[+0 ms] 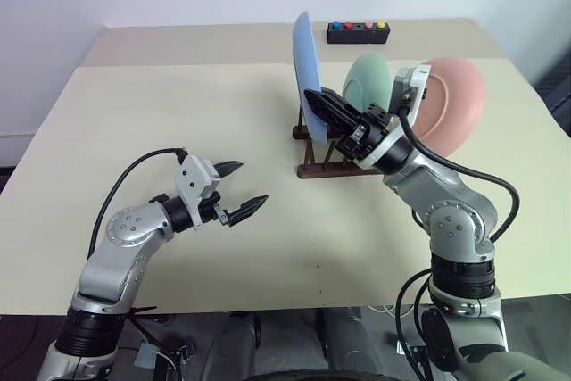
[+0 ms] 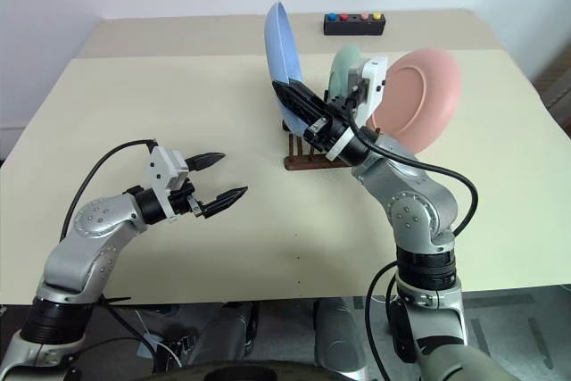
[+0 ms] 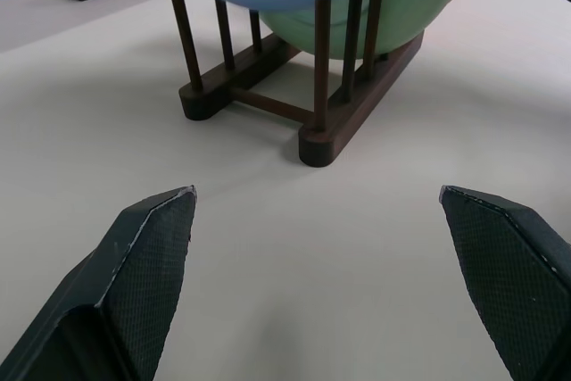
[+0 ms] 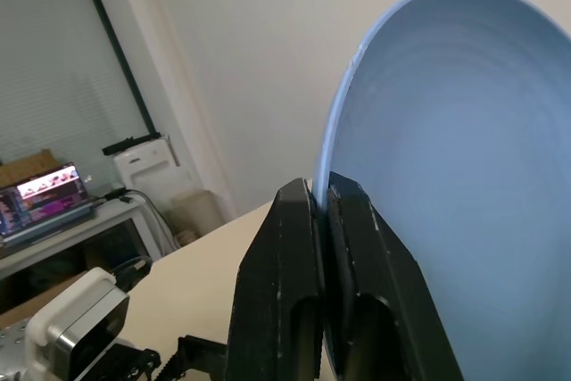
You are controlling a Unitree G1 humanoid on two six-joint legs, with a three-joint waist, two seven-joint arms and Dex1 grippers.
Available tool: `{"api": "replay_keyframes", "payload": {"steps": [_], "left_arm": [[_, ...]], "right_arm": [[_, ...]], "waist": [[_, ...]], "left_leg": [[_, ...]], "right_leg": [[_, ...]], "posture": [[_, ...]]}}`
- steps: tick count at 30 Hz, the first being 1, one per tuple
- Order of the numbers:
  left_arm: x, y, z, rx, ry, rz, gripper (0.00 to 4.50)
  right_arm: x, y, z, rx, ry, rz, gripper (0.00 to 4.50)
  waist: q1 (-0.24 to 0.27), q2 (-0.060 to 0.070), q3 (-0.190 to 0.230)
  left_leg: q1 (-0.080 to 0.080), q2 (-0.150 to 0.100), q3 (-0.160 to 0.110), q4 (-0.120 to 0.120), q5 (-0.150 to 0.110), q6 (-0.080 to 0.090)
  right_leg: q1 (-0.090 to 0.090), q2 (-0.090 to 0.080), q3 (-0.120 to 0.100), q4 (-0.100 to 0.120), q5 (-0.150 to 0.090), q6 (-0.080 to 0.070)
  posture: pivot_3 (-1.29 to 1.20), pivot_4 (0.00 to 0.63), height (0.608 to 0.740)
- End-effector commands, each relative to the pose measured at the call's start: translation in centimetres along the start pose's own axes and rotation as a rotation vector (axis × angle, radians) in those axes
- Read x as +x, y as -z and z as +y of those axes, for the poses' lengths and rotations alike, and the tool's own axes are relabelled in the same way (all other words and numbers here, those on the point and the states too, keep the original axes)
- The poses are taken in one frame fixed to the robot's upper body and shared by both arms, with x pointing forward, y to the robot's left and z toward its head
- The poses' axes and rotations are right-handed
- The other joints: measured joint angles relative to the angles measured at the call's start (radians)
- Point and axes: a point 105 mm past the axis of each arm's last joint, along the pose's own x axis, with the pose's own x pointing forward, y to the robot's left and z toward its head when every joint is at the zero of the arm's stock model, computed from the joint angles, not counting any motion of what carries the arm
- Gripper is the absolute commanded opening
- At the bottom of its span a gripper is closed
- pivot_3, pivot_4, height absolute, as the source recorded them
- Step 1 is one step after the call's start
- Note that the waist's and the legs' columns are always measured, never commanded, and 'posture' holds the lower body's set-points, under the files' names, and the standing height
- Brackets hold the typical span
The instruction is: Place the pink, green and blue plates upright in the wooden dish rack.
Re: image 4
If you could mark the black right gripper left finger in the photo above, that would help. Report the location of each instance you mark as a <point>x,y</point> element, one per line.
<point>276,283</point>

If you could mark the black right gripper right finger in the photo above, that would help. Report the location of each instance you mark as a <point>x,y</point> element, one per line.
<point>379,287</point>

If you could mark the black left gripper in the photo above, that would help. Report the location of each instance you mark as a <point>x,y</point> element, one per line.
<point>129,361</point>

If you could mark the light blue plate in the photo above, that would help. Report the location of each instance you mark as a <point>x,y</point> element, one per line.
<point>464,167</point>

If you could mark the beige bin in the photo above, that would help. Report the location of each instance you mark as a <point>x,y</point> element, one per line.
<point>196,216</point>

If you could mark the white side table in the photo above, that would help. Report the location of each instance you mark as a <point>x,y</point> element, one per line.
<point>111,225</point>

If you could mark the white plastic appliance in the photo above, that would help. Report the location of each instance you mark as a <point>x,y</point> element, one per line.
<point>143,167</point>

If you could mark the open laptop with lit screen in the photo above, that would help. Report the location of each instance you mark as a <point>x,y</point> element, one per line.
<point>40,202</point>

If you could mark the black bar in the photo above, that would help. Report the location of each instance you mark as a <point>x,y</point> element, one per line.
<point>129,142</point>

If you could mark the brown cardboard box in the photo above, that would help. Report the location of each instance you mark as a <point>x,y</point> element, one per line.
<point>31,167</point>

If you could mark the white window blind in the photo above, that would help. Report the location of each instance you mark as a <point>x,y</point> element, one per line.
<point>53,55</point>

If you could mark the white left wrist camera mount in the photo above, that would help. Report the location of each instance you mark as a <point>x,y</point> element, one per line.
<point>76,314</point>

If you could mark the dark window frame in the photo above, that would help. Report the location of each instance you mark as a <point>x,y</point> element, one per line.
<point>118,51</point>

